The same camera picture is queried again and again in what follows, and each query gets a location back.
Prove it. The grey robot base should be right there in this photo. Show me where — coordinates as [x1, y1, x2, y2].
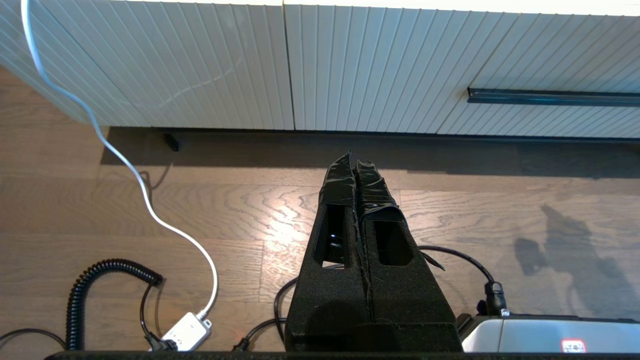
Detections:
[457, 314, 640, 354]

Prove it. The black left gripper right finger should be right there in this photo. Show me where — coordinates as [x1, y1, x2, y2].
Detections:
[355, 160, 464, 352]

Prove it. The white power adapter box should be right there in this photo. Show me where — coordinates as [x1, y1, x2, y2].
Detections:
[161, 312, 213, 352]

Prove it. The white fluted drawer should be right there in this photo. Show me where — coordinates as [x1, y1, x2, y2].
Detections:
[437, 12, 640, 140]

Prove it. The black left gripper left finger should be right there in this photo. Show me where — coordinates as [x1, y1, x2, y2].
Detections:
[284, 151, 374, 352]

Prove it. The white power cable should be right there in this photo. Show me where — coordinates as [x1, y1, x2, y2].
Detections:
[20, 0, 220, 321]

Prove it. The dark metal bar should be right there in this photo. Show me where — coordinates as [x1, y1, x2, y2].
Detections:
[467, 87, 640, 108]

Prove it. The white tv cabinet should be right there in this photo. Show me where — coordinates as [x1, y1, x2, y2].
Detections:
[0, 0, 640, 152]

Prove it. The black coiled cable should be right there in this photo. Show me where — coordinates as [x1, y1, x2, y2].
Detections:
[66, 258, 179, 352]

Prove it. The thin black floor cable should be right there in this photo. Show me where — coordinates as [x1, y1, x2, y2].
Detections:
[0, 328, 67, 349]

